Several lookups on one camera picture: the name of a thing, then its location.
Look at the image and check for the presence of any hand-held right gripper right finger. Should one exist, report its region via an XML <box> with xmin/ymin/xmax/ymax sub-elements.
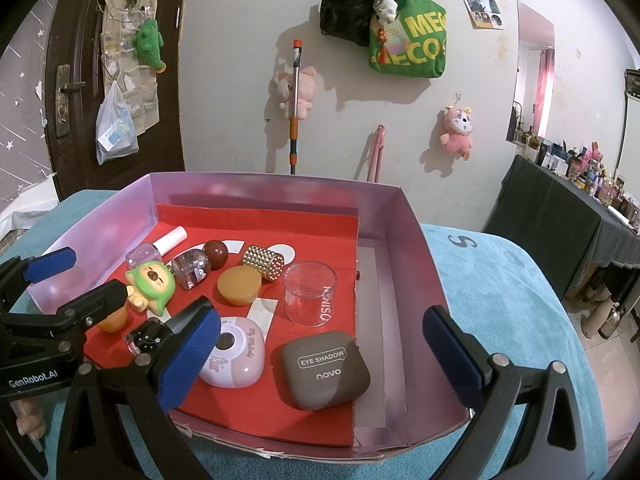
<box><xmin>422</xmin><ymin>305</ymin><xmax>593</xmax><ymax>480</ymax></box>

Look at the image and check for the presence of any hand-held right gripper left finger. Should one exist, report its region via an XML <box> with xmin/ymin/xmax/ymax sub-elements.
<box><xmin>55</xmin><ymin>296</ymin><xmax>223</xmax><ymax>480</ymax></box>

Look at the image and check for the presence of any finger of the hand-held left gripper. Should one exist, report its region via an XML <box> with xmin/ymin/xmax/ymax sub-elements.
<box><xmin>0</xmin><ymin>247</ymin><xmax>77</xmax><ymax>306</ymax></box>
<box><xmin>0</xmin><ymin>280</ymin><xmax>128</xmax><ymax>356</ymax></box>

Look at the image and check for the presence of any large amber soap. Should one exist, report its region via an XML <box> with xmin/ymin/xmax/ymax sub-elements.
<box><xmin>96</xmin><ymin>310</ymin><xmax>128</xmax><ymax>333</ymax></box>

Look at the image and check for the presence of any pink round case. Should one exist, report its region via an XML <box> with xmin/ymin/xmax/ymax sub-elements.
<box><xmin>199</xmin><ymin>316</ymin><xmax>267</xmax><ymax>388</ymax></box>

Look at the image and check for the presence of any dark green nail polish bottle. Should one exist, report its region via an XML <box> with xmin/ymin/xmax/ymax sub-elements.
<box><xmin>125</xmin><ymin>322</ymin><xmax>173</xmax><ymax>356</ymax></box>

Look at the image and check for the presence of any green hooded bear toy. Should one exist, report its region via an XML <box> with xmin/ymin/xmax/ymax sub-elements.
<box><xmin>125</xmin><ymin>261</ymin><xmax>177</xmax><ymax>318</ymax></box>

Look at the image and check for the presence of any small amber soap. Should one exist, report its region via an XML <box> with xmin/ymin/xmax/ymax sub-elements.
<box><xmin>216</xmin><ymin>266</ymin><xmax>262</xmax><ymax>306</ymax></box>

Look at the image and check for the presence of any glitter bottle with brown ball cap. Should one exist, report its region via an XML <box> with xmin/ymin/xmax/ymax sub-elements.
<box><xmin>172</xmin><ymin>240</ymin><xmax>231</xmax><ymax>292</ymax></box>

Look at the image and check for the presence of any pink nail polish bottle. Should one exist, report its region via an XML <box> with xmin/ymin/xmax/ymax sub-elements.
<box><xmin>125</xmin><ymin>226</ymin><xmax>188</xmax><ymax>271</ymax></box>

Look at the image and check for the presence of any pink cardboard box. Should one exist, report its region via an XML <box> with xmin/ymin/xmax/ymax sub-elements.
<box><xmin>27</xmin><ymin>172</ymin><xmax>473</xmax><ymax>461</ymax></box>

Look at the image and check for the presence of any gold studded cylinder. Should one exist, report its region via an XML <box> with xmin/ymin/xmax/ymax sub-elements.
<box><xmin>241</xmin><ymin>246</ymin><xmax>285</xmax><ymax>282</ymax></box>

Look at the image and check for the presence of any brown eyeshadow case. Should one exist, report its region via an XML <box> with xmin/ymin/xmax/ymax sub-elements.
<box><xmin>272</xmin><ymin>331</ymin><xmax>372</xmax><ymax>411</ymax></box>

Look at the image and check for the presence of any clear glass cup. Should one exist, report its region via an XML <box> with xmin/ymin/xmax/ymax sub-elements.
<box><xmin>283</xmin><ymin>261</ymin><xmax>338</xmax><ymax>327</ymax></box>

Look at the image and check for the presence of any person's left hand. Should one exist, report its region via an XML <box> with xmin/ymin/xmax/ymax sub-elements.
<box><xmin>15</xmin><ymin>399</ymin><xmax>47</xmax><ymax>442</ymax></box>

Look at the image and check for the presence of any teal fleece blanket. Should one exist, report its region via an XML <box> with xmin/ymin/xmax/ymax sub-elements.
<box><xmin>0</xmin><ymin>190</ymin><xmax>608</xmax><ymax>480</ymax></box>

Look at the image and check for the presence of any clear plastic bag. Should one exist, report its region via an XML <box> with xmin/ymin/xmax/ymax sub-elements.
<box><xmin>95</xmin><ymin>80</ymin><xmax>140</xmax><ymax>166</ymax></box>

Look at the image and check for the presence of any beige thermos bottle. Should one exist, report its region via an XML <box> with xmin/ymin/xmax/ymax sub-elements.
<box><xmin>582</xmin><ymin>295</ymin><xmax>626</xmax><ymax>341</ymax></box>

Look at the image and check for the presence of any table with black cloth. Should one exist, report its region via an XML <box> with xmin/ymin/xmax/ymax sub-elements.
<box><xmin>482</xmin><ymin>155</ymin><xmax>640</xmax><ymax>301</ymax></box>

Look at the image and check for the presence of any red paper liner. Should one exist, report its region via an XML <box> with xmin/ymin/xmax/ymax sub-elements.
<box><xmin>82</xmin><ymin>203</ymin><xmax>361</xmax><ymax>447</ymax></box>

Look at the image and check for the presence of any pink rod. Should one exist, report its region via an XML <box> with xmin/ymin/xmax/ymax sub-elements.
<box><xmin>367</xmin><ymin>124</ymin><xmax>386</xmax><ymax>183</ymax></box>

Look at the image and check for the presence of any pink deer plush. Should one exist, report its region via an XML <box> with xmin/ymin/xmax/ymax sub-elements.
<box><xmin>439</xmin><ymin>105</ymin><xmax>475</xmax><ymax>161</ymax></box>

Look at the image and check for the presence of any group of cosmetics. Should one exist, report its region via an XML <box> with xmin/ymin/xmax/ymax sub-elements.
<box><xmin>510</xmin><ymin>130</ymin><xmax>640</xmax><ymax>236</ymax></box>

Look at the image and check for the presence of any green plush toy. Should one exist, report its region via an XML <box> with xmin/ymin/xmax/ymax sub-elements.
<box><xmin>132</xmin><ymin>19</ymin><xmax>167</xmax><ymax>73</ymax></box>

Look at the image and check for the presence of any dark wooden door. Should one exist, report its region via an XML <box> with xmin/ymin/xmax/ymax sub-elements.
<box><xmin>45</xmin><ymin>0</ymin><xmax>188</xmax><ymax>201</ymax></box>

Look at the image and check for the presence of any plastic bag on door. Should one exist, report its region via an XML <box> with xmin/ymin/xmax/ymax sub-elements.
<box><xmin>97</xmin><ymin>0</ymin><xmax>161</xmax><ymax>136</ymax></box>

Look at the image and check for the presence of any pink pig plush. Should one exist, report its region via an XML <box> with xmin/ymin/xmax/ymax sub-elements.
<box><xmin>272</xmin><ymin>65</ymin><xmax>319</xmax><ymax>121</ymax></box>

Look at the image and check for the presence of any doorway with pink curtain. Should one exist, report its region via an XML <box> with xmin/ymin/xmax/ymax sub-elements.
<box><xmin>507</xmin><ymin>0</ymin><xmax>556</xmax><ymax>148</ymax></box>

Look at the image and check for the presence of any white framed board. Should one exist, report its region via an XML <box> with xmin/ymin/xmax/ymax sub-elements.
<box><xmin>620</xmin><ymin>67</ymin><xmax>640</xmax><ymax>161</ymax></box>

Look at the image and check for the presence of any green tote bag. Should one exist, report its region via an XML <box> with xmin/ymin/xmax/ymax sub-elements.
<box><xmin>369</xmin><ymin>0</ymin><xmax>448</xmax><ymax>80</ymax></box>

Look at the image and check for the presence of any panda plush charm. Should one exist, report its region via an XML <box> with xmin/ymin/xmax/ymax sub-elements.
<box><xmin>372</xmin><ymin>0</ymin><xmax>399</xmax><ymax>23</ymax></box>

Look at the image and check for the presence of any black backpack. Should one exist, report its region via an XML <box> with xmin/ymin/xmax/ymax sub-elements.
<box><xmin>320</xmin><ymin>0</ymin><xmax>381</xmax><ymax>48</ymax></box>

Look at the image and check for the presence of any star print wall sheet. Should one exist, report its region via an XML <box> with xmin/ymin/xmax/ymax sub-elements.
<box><xmin>0</xmin><ymin>0</ymin><xmax>61</xmax><ymax>241</ymax></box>

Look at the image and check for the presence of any metal door handle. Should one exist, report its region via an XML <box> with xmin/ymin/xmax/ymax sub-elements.
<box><xmin>55</xmin><ymin>65</ymin><xmax>83</xmax><ymax>138</ymax></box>

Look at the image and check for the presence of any mop handle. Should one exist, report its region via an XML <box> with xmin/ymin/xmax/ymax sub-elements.
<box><xmin>287</xmin><ymin>39</ymin><xmax>304</xmax><ymax>176</ymax></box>

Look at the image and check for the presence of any wall photo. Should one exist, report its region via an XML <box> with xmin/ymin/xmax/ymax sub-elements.
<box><xmin>455</xmin><ymin>0</ymin><xmax>506</xmax><ymax>31</ymax></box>

